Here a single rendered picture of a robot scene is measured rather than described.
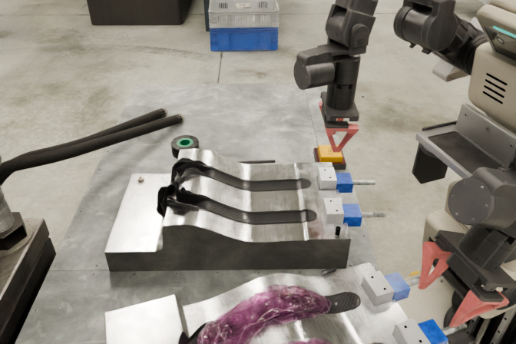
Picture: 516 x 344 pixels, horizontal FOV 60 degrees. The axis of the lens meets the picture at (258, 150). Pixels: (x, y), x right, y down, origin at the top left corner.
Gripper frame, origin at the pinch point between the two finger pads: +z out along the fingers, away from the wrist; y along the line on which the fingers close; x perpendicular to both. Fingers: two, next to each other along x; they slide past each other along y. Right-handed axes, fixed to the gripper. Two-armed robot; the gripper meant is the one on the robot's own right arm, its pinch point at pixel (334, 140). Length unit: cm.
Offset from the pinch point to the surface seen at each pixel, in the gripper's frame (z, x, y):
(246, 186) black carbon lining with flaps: 13.3, -19.0, -0.1
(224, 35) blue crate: 89, -40, -296
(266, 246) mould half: 14.2, -14.8, 18.0
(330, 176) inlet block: 9.3, 0.0, 1.3
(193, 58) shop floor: 104, -67, -281
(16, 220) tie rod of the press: 19, -72, 5
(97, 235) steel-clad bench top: 22, -53, 7
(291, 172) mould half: 12.5, -8.3, -4.4
